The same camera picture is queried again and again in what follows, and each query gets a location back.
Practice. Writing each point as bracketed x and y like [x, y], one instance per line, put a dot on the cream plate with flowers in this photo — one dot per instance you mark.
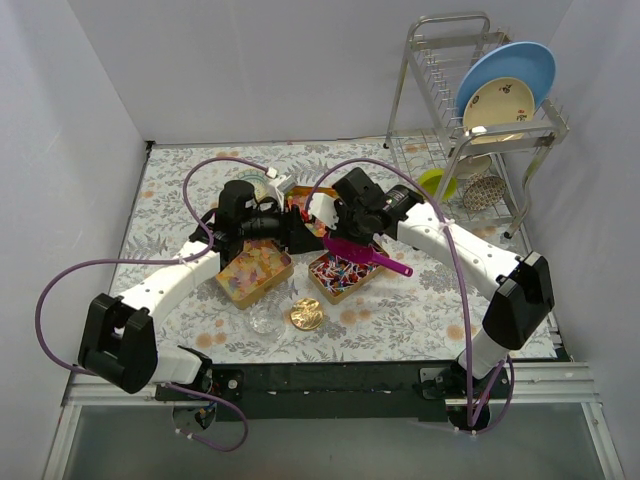
[500, 101]

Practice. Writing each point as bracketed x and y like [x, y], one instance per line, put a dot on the magenta plastic scoop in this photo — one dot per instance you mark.
[364, 255]

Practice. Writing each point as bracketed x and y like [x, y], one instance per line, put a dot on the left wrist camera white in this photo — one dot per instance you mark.
[279, 185]

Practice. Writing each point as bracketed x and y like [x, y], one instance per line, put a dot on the patterned dark bowl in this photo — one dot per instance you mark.
[483, 191]

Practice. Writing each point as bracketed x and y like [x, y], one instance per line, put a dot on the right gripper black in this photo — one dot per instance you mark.
[347, 235]

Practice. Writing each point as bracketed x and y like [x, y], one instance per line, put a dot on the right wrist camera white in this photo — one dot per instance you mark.
[322, 208]

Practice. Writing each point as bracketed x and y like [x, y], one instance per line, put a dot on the tin of star candies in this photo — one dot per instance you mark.
[298, 196]

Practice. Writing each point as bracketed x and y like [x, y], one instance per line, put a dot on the patterned ceramic bowl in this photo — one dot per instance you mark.
[257, 179]

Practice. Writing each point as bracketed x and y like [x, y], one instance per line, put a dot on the white bowl in rack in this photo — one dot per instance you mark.
[471, 165]

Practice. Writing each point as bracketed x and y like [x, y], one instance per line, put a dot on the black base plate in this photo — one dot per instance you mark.
[422, 390]

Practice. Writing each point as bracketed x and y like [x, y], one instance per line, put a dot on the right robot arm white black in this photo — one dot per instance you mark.
[518, 288]

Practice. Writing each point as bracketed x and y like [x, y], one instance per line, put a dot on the floral tablecloth mat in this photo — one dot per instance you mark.
[390, 318]

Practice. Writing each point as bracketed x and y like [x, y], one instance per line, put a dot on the clear glass bowl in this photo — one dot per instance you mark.
[266, 321]

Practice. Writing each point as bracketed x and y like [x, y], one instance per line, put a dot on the tin of jelly candies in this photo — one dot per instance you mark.
[258, 268]

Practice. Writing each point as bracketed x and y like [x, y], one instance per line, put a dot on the gold round tin lid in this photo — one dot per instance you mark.
[306, 314]

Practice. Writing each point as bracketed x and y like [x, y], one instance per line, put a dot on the blue plate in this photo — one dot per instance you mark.
[531, 62]

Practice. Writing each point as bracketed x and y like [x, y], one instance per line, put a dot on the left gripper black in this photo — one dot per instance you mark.
[291, 228]

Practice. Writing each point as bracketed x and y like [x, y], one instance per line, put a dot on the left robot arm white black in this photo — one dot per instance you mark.
[119, 340]

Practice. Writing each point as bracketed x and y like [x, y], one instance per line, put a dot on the metal dish rack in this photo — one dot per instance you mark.
[438, 52]

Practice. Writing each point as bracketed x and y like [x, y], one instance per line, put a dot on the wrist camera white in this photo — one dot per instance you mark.
[279, 185]
[322, 208]

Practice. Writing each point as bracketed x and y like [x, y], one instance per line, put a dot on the tin of lollipops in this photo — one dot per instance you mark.
[337, 278]

